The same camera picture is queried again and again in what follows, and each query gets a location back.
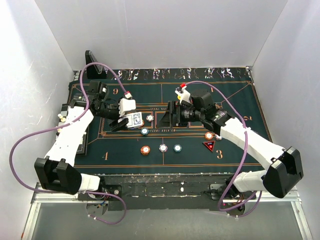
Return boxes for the green chip stack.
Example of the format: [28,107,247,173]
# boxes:
[173,144,182,152]

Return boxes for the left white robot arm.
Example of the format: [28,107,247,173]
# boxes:
[34,80,136,200]

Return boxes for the peach blue chip stack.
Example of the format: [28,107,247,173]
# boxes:
[159,143,168,153]

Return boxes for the blue white card deck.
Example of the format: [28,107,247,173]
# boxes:
[124,112,144,129]

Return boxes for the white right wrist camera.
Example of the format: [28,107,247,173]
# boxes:
[174,83,191,104]

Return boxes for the aluminium mounting rail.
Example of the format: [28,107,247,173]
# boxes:
[22,189,314,240]

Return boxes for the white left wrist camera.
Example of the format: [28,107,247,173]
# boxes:
[118,98,136,117]

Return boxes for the orange chips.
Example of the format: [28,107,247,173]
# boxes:
[204,132,214,141]

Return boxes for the red triangular all-in marker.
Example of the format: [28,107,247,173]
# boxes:
[202,140,215,152]

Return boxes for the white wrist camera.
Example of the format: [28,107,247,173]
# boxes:
[174,83,191,104]
[118,98,136,117]

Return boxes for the peach chips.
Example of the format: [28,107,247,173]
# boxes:
[215,135,223,141]
[146,114,154,122]

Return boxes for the orange red chip stack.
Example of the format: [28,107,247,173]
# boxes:
[140,145,151,156]

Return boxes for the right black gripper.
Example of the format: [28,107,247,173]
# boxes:
[155,100,204,128]

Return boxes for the green chips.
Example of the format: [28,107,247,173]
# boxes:
[140,128,149,136]

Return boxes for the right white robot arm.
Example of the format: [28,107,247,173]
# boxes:
[159,85,304,199]

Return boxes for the black stand with clear panel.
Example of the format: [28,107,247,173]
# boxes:
[84,50,107,80]

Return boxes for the green poker table mat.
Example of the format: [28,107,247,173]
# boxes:
[74,67,271,174]

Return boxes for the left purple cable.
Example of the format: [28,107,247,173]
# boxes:
[9,62,133,225]

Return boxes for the black white checkerboard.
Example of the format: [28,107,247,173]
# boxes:
[58,93,88,155]

